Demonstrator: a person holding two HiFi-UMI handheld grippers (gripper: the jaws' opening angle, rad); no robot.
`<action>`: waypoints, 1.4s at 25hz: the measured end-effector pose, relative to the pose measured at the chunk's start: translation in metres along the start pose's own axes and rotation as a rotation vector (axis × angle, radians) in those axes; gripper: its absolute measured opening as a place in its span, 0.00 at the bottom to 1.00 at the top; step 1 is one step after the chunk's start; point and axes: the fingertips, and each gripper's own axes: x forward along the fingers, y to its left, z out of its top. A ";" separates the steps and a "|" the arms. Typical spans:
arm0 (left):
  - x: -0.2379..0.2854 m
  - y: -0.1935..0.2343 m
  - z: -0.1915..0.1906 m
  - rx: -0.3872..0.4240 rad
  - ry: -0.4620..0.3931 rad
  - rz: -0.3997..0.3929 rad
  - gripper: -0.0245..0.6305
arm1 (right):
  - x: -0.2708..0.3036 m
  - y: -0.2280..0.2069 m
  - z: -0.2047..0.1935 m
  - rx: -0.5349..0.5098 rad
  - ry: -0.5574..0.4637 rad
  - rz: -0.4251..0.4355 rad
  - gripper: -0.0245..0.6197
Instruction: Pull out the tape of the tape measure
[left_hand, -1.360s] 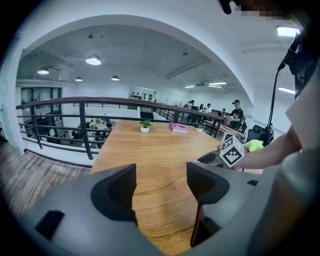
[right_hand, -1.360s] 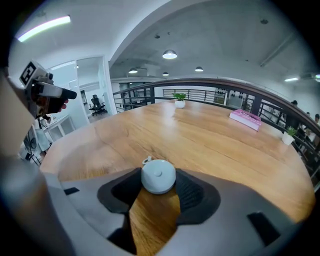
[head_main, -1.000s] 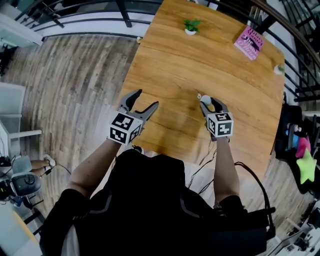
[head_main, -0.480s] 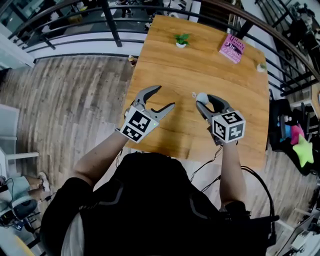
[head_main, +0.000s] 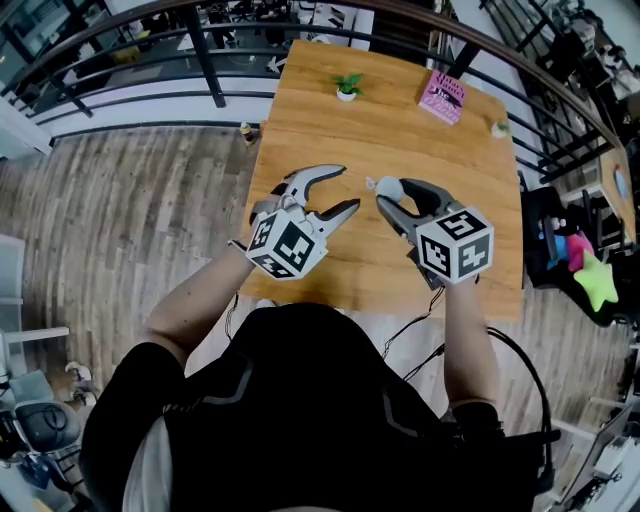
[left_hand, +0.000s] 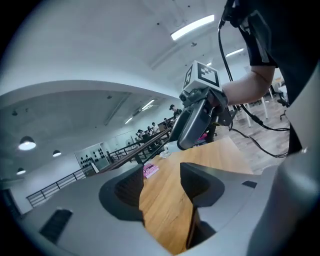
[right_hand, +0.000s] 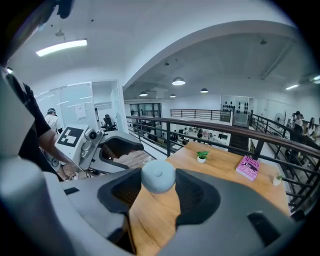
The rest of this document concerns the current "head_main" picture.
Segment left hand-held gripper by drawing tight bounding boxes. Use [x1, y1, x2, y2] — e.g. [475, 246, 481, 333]
[244, 164, 362, 280]

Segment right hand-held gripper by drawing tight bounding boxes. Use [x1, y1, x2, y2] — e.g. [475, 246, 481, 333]
[375, 177, 495, 290]

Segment white round tape measure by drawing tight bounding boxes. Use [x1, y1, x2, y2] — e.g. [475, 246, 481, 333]
[365, 174, 405, 201]

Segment person's right forearm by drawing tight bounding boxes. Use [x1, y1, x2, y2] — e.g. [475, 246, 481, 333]
[442, 277, 501, 406]

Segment person's left forearm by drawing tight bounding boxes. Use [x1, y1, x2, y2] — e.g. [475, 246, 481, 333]
[142, 242, 256, 364]

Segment potted plant in white pot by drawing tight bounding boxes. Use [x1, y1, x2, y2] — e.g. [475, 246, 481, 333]
[332, 73, 365, 103]

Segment pink book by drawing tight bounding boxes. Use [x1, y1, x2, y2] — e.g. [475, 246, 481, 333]
[417, 69, 467, 126]

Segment black office chair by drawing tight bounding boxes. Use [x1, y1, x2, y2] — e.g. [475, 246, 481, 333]
[519, 184, 636, 326]

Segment blue cushion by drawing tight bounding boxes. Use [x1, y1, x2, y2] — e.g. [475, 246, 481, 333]
[547, 233, 571, 271]

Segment pink cushion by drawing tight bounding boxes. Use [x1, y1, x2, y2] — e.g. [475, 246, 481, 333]
[564, 232, 596, 271]

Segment black railing with wooden handrail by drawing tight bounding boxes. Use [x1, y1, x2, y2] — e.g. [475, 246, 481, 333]
[0, 0, 626, 184]

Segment green star cushion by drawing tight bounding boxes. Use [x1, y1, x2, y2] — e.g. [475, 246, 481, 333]
[572, 248, 620, 311]

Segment small wooden side table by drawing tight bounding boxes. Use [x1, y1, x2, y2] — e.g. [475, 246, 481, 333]
[599, 147, 636, 226]

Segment person's black shirt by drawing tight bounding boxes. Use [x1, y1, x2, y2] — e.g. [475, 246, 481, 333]
[78, 302, 546, 512]

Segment grey round-faced device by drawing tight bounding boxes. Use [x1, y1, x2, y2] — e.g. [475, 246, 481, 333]
[14, 399, 81, 451]

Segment thin black cable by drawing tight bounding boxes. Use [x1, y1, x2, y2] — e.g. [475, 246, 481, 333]
[382, 287, 446, 381]
[225, 294, 240, 341]

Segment thick black cable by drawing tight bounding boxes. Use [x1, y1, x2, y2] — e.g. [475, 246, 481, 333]
[487, 327, 554, 491]

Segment white shelf frame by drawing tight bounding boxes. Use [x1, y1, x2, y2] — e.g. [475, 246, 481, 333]
[0, 234, 71, 376]

